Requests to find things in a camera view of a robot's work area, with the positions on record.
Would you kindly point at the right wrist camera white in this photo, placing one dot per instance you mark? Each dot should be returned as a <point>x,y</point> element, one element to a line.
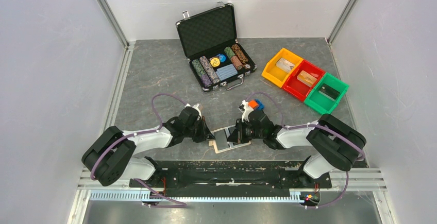
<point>246,109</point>

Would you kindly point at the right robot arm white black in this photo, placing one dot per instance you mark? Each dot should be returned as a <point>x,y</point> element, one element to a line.
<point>338,145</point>

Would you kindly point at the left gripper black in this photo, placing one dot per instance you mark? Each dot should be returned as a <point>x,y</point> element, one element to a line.
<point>205,134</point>

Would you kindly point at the green plastic bin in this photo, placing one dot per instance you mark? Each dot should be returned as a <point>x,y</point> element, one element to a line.
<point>322,104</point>

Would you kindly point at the black poker chip case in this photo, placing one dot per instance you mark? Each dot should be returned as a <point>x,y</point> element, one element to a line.
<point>210,44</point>

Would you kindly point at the orange blue toy car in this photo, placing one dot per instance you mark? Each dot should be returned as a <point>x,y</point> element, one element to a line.
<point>256,104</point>

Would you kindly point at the black card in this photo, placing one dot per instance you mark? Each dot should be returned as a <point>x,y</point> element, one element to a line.
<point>221,139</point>
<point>329,92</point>

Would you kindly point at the black card in green bin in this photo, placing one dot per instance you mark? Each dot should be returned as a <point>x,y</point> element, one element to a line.
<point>329,92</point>

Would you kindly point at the yellow plastic bin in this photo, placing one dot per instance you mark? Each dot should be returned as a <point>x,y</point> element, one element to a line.
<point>275,75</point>

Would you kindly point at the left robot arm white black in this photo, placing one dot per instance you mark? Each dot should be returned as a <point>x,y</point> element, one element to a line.
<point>115,154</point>

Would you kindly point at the orange card in red bin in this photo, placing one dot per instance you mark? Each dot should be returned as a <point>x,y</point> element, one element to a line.
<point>306,78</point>

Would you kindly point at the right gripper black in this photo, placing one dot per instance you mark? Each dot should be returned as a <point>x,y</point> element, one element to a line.
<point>241,125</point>

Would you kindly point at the beige leather card holder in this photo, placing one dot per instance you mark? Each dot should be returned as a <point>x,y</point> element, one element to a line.
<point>229,130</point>

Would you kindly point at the white card in yellow bin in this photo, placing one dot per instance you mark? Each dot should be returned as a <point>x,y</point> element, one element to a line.
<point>285,65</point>

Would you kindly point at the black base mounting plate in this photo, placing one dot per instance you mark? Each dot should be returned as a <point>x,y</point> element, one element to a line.
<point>233,178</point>

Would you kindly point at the red plastic bin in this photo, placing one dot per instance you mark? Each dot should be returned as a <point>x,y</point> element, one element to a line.
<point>296,88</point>

